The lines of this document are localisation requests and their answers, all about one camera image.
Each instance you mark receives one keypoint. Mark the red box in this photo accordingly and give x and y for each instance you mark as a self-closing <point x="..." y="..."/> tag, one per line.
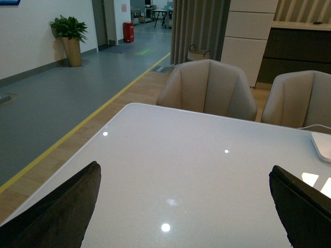
<point x="128" y="32"/>

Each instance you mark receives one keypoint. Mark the white and dark cabinet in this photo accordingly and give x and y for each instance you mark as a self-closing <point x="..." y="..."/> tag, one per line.
<point x="269" y="38"/>

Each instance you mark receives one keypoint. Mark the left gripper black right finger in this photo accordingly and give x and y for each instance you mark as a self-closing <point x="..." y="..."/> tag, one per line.
<point x="303" y="211"/>

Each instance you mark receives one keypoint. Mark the distant desk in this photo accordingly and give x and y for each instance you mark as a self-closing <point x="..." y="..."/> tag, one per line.
<point x="164" y="16"/>

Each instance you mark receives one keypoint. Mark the woven basket with handles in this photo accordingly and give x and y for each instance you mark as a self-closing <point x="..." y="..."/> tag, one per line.
<point x="197" y="54"/>

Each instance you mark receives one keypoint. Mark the beige chair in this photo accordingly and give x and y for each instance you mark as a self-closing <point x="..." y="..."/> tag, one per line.
<point x="299" y="100"/>
<point x="209" y="86"/>

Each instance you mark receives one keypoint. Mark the right beige chair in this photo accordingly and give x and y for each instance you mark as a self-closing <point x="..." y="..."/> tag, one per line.
<point x="299" y="100"/>

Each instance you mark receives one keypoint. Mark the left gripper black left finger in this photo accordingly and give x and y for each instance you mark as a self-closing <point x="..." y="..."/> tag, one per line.
<point x="59" y="219"/>

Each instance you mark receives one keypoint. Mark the green potted plant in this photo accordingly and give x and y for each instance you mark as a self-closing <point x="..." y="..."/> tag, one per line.
<point x="71" y="32"/>

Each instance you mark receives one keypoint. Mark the gray curtain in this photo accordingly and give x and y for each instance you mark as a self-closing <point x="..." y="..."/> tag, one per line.
<point x="201" y="23"/>

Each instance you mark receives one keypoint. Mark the left beige chair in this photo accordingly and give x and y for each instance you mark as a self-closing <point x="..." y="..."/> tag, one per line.
<point x="209" y="86"/>

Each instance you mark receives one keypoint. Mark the white desk lamp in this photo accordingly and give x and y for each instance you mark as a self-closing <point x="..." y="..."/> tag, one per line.
<point x="321" y="143"/>

